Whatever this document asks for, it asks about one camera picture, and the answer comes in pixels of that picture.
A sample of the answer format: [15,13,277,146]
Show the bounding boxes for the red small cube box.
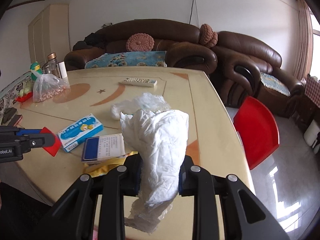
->
[40,127,62,157]

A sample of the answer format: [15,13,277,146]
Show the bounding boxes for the white tissue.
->
[120,109,189,233]

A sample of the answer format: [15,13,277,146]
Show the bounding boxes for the yellow snack wrapper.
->
[82,151,138,178]

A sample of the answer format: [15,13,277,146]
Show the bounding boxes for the blue white medicine box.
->
[81,133,125,163]

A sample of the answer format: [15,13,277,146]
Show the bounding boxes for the blue cartoon medicine box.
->
[57,114,104,152]

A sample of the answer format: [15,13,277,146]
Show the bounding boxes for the clear plastic bag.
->
[110,93,171,120]

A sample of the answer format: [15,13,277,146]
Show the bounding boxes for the black smartphone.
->
[7,114,23,127]

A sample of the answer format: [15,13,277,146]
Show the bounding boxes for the black folded glove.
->
[1,107,17,125]

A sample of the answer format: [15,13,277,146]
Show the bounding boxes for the red fruit plate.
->
[16,87,33,102]

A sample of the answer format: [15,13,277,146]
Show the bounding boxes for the patterned side cloth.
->
[0,72,34,119]

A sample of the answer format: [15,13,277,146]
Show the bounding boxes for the plastic bag of peanuts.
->
[33,74,69,102]

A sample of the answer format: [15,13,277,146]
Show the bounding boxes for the cream coffee table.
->
[15,65,256,240]

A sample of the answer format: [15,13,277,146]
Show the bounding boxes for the green bottle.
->
[30,61,42,81]

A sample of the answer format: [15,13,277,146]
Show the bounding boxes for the glass jar with gold lid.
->
[42,53,61,78]

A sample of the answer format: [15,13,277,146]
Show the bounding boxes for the white remote control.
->
[119,77,157,87]

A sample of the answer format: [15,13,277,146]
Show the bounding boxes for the red plastic chair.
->
[233,96,280,170]

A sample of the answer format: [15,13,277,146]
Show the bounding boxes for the cream cabinet door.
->
[28,4,71,66]

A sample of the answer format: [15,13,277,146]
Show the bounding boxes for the blue floral blanket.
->
[85,51,167,69]

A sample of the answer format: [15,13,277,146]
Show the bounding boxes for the pink round cushion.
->
[126,33,155,52]

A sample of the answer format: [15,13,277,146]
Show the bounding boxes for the brown leather armchair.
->
[210,31,304,118]

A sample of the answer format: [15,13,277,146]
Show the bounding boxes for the armchair seat cloth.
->
[260,73,291,96]

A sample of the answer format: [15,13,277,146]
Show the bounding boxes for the brown leather sofa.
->
[64,19,217,75]

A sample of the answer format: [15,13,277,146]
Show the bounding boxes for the white air fryer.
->
[303,120,320,146]

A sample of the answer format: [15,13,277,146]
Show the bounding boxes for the checkered tablecloth cabinet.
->
[293,74,319,132]

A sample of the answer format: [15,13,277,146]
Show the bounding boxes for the pink round cushions on sofa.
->
[199,23,218,48]

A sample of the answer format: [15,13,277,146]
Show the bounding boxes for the pink curtain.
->
[294,0,313,80]

